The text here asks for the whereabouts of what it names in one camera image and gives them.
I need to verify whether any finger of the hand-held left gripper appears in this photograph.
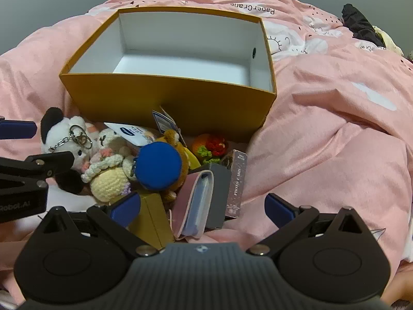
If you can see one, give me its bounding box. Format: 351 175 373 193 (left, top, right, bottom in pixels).
0 116 37 140
0 151 75 197

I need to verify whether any pink card holder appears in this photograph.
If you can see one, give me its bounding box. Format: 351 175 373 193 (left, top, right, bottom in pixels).
171 169 214 241

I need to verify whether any mustard cardboard box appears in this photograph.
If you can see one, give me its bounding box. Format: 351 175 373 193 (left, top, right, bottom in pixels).
59 6 277 144

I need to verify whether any white hand cream tube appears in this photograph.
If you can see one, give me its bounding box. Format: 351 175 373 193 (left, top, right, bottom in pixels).
104 123 162 146

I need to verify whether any grey box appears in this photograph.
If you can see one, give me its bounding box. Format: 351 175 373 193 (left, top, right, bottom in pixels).
189 163 233 230

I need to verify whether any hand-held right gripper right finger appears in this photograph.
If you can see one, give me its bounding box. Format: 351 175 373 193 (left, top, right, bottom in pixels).
247 193 368 256

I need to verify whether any cream crocheted bunny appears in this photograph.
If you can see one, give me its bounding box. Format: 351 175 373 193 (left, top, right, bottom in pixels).
81 128 139 205

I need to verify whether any blue paper hang tag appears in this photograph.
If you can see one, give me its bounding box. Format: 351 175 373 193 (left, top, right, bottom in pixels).
152 106 181 136

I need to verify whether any purple photo card box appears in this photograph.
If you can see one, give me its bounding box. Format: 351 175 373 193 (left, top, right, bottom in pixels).
225 149 248 218

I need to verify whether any pink printed blanket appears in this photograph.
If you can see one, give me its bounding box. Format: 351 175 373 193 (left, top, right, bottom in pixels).
0 0 413 310

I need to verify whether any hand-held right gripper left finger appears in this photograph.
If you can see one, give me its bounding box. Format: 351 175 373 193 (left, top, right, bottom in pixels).
42 193 159 256

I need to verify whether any gold box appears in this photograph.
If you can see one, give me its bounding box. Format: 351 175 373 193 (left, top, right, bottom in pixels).
129 192 175 250

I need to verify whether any black and white plush dog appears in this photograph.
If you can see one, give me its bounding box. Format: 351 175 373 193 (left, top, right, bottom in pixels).
40 107 97 196

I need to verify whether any brown plush tiger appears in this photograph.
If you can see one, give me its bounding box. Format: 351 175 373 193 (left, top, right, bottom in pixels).
160 129 194 202

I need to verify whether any black cloth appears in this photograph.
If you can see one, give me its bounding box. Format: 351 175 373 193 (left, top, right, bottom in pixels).
342 4 386 47

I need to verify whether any cream cloth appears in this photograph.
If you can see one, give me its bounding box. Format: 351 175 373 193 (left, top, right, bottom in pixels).
372 25 404 56

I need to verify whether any crocheted fruit toy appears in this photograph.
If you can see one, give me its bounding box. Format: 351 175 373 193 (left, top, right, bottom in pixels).
193 133 228 165

